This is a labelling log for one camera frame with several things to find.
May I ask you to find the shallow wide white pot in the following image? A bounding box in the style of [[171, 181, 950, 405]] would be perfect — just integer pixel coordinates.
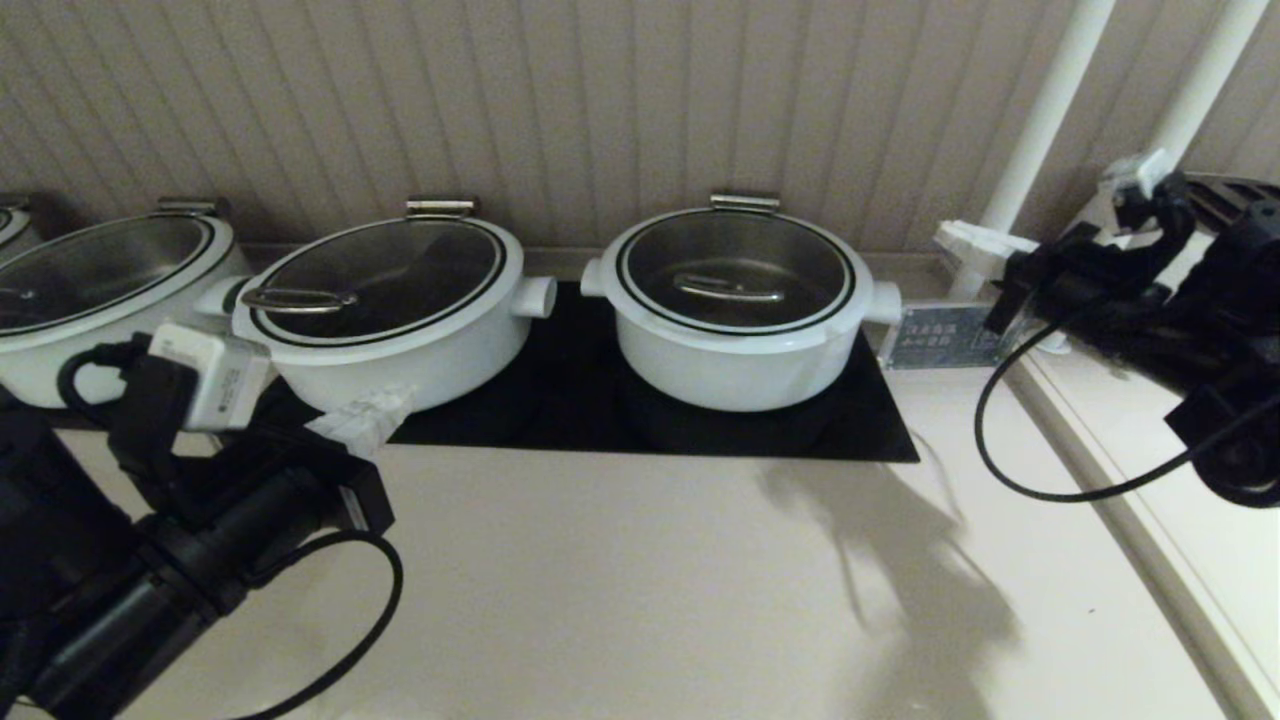
[[232, 275, 558, 416], [0, 240, 256, 409]]

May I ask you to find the deep white round pot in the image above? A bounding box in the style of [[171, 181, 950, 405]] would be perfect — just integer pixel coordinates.
[[580, 255, 903, 413]]

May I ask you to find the small white lidded pot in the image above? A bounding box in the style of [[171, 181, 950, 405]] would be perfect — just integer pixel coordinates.
[[0, 195, 46, 263]]

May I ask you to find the white toaster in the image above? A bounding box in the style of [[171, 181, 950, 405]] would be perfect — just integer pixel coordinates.
[[1075, 172, 1280, 301]]

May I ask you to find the large black induction cooktop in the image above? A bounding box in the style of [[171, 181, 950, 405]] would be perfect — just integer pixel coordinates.
[[255, 282, 921, 463]]

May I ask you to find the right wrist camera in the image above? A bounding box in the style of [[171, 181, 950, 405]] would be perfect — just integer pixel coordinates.
[[1100, 148, 1196, 261]]

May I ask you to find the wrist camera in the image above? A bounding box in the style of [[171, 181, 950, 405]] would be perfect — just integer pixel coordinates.
[[1100, 148, 1196, 261], [148, 322, 273, 433]]

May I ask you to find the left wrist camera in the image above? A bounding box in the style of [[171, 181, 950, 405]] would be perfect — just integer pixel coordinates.
[[148, 322, 273, 433]]

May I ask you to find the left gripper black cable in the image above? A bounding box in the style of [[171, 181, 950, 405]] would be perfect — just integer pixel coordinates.
[[230, 528, 406, 720]]

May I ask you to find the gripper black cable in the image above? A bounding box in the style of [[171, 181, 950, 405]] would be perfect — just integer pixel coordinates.
[[975, 300, 1280, 504], [230, 528, 406, 720]]

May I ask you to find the left camera black cable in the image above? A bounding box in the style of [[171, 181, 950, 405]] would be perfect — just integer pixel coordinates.
[[57, 340, 156, 413]]

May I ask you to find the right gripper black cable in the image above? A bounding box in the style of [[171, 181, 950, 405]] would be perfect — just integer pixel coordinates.
[[975, 300, 1280, 504]]

